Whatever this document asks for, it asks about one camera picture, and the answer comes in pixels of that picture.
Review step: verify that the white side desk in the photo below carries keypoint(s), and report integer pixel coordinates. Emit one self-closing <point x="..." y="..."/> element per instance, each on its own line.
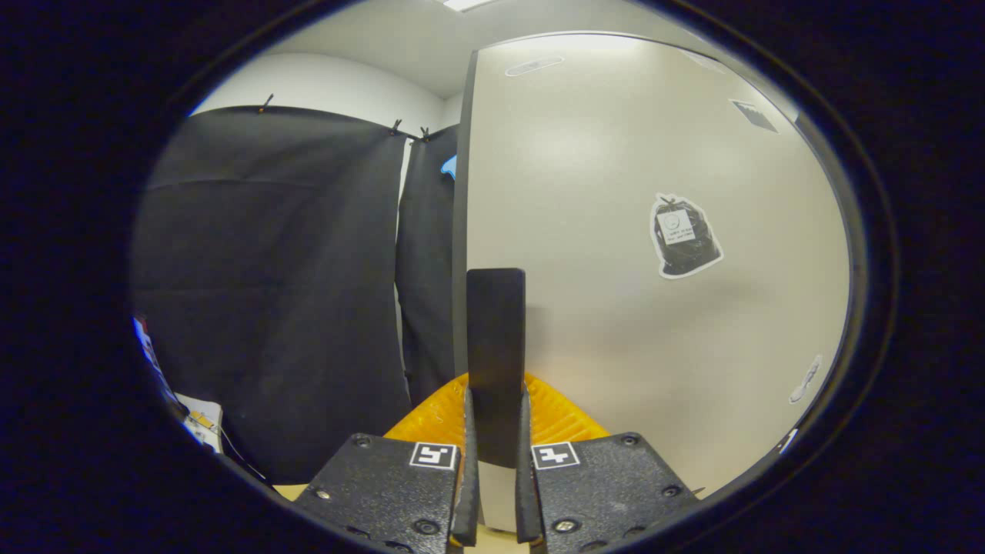
<point x="202" y="423"/>

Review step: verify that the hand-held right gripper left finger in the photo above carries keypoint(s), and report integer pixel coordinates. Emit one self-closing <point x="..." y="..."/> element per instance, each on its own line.
<point x="467" y="477"/>

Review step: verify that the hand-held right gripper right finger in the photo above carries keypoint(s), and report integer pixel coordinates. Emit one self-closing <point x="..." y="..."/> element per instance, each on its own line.
<point x="525" y="477"/>

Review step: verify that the beige cabinet door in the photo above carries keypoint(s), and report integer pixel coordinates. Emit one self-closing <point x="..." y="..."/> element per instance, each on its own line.
<point x="600" y="192"/>

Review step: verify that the ceiling light panel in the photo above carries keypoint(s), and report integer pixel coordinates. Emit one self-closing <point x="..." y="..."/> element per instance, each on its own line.
<point x="469" y="4"/>

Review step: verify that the black backdrop cloth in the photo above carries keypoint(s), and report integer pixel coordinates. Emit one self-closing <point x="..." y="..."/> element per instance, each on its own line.
<point x="269" y="269"/>

